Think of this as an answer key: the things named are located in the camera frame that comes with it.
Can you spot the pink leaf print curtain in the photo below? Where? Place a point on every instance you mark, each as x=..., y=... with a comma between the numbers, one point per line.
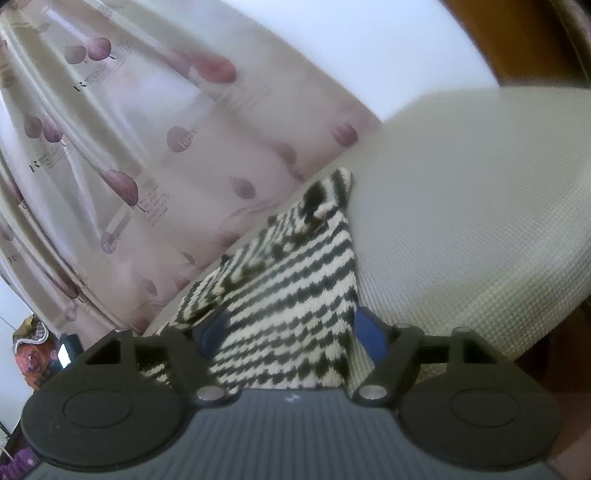
x=139, y=141

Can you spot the black white striped knit sweater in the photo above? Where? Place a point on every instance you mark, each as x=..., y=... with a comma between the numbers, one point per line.
x=290, y=294

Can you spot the colourful object behind curtain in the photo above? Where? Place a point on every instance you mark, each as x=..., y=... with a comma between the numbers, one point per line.
x=35, y=351

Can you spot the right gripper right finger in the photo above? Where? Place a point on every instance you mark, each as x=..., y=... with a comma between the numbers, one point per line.
x=456, y=397

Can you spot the brown wooden door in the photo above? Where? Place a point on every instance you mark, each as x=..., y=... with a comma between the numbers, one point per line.
x=523, y=42

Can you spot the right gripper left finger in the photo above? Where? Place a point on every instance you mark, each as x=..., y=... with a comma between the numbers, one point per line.
x=126, y=399

